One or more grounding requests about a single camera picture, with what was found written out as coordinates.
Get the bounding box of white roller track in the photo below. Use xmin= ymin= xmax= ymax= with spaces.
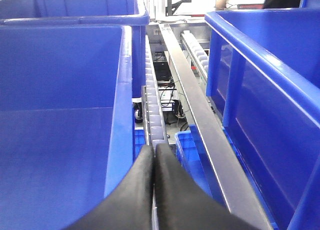
xmin=141 ymin=36 xmax=168 ymax=148
xmin=181 ymin=30 xmax=209 ymax=83

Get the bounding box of steel divider rail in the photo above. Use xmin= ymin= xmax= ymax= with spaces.
xmin=159 ymin=24 xmax=272 ymax=230

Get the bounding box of large blue plastic bin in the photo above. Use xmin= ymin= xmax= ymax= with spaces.
xmin=0 ymin=24 xmax=133 ymax=230

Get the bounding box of small blue crate below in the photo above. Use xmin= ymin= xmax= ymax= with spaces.
xmin=175 ymin=124 xmax=225 ymax=206

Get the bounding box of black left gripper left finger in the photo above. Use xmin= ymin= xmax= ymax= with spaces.
xmin=66 ymin=145 xmax=155 ymax=230

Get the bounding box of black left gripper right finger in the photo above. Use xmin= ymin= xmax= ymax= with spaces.
xmin=154 ymin=143 xmax=255 ymax=230

